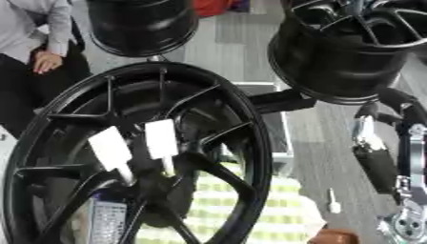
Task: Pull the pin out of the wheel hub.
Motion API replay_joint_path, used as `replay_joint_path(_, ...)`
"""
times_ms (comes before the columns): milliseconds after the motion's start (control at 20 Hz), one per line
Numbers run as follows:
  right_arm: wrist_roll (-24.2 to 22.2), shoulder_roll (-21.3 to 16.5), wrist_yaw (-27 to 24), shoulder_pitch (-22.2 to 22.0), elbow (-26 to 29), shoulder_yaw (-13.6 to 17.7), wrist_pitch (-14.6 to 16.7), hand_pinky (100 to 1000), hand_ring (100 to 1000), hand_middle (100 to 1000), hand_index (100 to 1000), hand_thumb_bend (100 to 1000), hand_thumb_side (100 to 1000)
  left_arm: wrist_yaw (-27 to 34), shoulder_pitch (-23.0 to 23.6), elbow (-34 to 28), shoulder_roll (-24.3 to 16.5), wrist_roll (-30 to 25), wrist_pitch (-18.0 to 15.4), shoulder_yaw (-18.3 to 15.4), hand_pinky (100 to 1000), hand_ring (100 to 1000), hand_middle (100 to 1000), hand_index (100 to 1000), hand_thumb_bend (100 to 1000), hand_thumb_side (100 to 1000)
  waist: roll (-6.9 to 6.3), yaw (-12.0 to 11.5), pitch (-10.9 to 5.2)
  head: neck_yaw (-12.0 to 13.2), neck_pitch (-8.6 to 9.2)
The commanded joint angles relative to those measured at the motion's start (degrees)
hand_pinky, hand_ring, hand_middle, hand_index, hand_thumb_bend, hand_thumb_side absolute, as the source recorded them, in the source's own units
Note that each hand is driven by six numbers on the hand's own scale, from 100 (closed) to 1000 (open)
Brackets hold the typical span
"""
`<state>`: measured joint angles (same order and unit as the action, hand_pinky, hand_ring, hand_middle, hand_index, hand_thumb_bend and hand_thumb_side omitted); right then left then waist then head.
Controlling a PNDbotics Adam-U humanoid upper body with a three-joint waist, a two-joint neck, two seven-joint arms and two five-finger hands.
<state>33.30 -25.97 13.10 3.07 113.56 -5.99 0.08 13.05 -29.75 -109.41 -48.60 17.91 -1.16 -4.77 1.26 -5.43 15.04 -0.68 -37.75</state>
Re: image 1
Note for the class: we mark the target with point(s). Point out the person's forearm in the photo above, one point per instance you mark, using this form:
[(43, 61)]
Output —
[(58, 25)]

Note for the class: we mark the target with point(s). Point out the person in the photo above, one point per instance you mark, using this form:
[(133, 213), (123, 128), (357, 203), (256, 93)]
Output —
[(22, 82)]

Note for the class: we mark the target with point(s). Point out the person's hand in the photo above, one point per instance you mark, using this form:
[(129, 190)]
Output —
[(47, 62)]

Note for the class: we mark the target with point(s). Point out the black stand bracket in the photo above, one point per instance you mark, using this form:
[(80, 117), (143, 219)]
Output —
[(281, 101)]

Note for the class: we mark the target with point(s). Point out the black spoked wheel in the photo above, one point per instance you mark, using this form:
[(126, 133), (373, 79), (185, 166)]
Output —
[(233, 105)]

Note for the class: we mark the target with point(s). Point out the brown object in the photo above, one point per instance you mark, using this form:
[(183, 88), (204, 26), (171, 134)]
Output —
[(333, 237)]

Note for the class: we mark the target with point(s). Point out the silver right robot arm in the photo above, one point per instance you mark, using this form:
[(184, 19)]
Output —
[(408, 224)]

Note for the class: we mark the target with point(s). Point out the white pin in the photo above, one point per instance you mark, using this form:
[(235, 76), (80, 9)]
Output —
[(334, 206), (161, 138), (110, 147)]

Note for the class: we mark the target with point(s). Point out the red bag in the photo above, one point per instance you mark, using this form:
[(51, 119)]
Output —
[(212, 7)]

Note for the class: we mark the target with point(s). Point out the black spoked wheel rim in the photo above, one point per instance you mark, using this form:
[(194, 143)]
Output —
[(333, 63)]

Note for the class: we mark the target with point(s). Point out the grey keypad device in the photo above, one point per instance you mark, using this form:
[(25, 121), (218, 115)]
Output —
[(108, 222)]

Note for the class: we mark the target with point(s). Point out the black wheel rim barrel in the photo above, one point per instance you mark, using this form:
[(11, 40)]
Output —
[(142, 25)]

